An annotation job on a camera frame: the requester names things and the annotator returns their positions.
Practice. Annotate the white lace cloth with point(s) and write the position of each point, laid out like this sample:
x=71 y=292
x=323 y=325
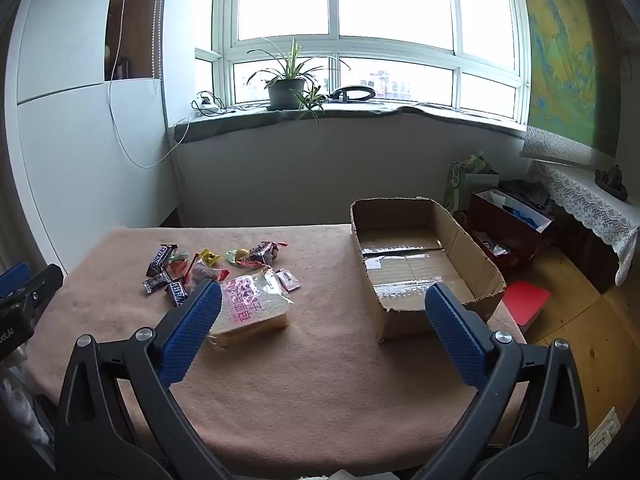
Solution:
x=585 y=200

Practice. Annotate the large red box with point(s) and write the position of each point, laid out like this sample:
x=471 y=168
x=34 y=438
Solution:
x=492 y=210

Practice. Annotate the landscape scroll painting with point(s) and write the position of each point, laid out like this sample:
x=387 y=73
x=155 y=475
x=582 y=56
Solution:
x=560 y=75

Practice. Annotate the yellow wrapped candy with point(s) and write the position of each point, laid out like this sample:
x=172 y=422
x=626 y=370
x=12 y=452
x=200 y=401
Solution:
x=210 y=257

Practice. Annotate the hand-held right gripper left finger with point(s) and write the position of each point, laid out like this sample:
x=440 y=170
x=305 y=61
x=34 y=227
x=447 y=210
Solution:
x=192 y=330

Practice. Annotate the green gift bag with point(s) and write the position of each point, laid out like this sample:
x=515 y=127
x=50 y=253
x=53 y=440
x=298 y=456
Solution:
x=465 y=180

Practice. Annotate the white cabinet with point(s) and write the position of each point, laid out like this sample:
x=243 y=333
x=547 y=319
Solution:
x=75 y=135

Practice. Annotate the orange candy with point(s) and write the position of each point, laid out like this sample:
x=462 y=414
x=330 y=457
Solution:
x=179 y=261

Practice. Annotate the cardboard box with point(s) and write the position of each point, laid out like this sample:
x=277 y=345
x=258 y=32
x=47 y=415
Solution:
x=400 y=215

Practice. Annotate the green wrapped candy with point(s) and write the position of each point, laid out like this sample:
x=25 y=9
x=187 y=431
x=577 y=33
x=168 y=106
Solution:
x=235 y=257

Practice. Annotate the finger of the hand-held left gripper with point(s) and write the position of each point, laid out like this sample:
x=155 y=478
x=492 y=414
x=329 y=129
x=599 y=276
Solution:
x=45 y=282
x=11 y=280

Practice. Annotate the white power strip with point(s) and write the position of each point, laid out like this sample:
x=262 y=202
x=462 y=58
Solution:
x=209 y=106

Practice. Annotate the bagged sliced bread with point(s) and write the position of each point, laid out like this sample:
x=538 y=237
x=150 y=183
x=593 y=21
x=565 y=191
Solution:
x=255 y=310

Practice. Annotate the small pink packet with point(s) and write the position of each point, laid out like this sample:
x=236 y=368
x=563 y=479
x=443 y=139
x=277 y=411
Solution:
x=288 y=280

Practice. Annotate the dark figurine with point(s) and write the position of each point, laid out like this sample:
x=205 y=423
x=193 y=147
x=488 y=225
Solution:
x=611 y=182

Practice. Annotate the white printed card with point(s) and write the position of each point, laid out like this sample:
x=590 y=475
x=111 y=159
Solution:
x=605 y=435

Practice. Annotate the potted green plant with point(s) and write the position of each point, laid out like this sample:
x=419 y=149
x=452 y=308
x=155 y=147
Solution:
x=285 y=92

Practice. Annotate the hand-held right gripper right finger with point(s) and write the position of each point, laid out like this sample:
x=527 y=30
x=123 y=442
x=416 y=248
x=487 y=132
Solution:
x=455 y=330

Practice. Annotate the white framed window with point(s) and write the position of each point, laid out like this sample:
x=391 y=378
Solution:
x=332 y=35

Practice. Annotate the small red box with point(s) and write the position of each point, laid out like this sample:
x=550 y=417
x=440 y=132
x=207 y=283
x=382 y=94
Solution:
x=492 y=250

